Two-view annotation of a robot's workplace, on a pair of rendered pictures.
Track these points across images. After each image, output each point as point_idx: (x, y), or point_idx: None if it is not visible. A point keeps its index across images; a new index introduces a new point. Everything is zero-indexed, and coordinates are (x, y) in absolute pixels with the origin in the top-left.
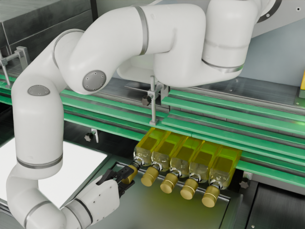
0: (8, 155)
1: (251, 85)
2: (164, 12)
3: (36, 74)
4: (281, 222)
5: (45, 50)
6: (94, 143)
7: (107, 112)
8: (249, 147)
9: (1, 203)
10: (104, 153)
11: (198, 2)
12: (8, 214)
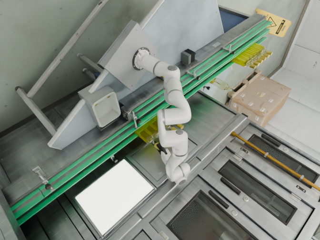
0: (96, 207)
1: (147, 87)
2: (178, 85)
3: (166, 132)
4: None
5: (161, 124)
6: (105, 165)
7: (116, 143)
8: (167, 105)
9: (134, 208)
10: (122, 160)
11: (125, 73)
12: (139, 208)
